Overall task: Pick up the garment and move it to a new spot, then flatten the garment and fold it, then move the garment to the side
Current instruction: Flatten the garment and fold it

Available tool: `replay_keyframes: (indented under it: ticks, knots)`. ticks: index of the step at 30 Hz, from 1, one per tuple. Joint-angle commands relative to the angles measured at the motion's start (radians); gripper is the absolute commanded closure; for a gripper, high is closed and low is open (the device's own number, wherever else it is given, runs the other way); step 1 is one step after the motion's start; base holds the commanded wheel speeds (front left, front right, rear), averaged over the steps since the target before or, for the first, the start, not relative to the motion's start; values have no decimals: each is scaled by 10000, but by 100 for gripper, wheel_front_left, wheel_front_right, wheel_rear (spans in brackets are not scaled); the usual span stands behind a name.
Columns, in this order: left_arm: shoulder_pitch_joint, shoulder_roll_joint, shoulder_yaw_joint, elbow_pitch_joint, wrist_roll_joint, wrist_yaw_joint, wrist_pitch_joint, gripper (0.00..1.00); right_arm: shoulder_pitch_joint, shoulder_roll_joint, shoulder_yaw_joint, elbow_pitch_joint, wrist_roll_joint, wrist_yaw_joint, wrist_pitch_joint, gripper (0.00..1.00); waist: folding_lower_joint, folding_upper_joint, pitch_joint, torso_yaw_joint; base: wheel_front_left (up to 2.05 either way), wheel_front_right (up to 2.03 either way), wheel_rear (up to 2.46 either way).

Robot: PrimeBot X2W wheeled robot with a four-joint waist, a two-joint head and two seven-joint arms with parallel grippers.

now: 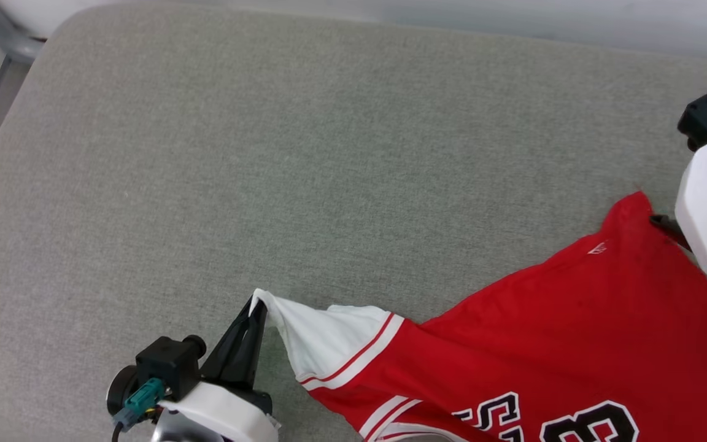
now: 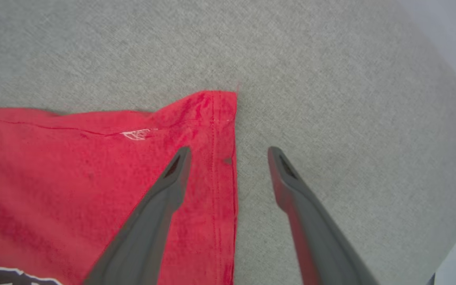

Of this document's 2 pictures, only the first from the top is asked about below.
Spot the red and white basketball jersey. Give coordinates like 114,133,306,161
249,191,707,442

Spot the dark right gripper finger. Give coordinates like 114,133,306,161
649,213,694,254

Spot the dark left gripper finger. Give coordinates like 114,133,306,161
231,297,269,395
199,298,260,387

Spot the grey metal frame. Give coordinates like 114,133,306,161
0,0,45,185

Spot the grey fabric sofa cushion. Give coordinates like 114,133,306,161
0,2,707,442

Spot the teal left camera connector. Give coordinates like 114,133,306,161
112,377,166,432

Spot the black cylindrical left gripper motor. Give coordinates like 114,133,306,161
106,365,141,419

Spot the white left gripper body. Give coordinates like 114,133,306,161
156,381,282,442

